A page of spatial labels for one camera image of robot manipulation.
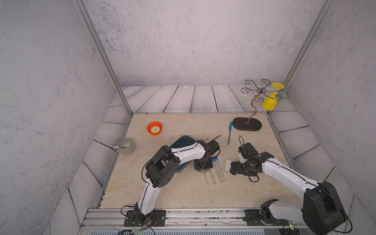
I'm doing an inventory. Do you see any white wiping cloth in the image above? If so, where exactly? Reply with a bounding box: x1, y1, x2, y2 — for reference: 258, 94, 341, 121
225, 160, 233, 172

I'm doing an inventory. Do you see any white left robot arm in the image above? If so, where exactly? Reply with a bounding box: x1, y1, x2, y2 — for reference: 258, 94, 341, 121
134, 140, 220, 222

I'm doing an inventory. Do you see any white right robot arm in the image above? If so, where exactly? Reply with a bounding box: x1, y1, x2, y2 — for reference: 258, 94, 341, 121
225, 152, 349, 235

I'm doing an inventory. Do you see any teal plastic tub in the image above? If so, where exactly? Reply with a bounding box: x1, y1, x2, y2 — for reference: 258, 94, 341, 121
169, 135, 196, 173

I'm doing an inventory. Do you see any black metal scroll stand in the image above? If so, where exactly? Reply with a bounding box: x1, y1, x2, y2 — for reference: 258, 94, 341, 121
233, 79, 275, 131

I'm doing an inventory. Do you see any yellow plastic goblet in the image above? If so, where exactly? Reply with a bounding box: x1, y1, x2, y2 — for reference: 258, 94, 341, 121
262, 82, 285, 111

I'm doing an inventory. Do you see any orange plastic bowl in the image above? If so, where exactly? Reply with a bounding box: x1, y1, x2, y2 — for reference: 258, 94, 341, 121
147, 121, 163, 135

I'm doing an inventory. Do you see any grey striped ceramic mug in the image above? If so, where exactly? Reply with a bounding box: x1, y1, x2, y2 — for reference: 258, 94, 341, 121
113, 138, 136, 155

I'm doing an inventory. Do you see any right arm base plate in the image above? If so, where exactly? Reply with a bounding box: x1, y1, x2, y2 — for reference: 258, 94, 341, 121
242, 209, 287, 226

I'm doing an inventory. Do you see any cream ring donut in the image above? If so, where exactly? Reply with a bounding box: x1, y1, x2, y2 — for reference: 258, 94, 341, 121
150, 126, 161, 133

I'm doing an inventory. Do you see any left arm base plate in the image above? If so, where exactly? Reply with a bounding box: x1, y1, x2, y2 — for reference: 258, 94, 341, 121
124, 210, 166, 227

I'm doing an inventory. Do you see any aluminium front rail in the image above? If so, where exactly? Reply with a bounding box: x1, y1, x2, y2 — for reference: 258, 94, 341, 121
78, 207, 312, 235

